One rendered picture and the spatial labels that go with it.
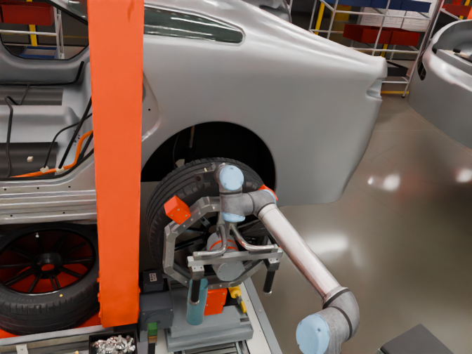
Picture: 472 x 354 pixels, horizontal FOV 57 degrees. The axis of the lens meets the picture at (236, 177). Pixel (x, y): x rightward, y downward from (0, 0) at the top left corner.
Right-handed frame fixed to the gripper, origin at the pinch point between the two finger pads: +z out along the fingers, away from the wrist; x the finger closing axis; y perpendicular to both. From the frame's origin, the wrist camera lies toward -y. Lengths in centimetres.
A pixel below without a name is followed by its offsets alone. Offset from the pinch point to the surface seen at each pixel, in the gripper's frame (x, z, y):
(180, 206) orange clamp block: -11.5, -11.9, -16.9
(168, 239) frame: -26.1, -4.9, -23.8
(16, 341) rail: -65, 16, -100
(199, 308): -64, 1, -15
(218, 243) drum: -33.1, -3.4, -2.1
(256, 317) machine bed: -102, 56, 24
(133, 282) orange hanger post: -41, -7, -42
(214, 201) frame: -13.1, -6.7, -1.3
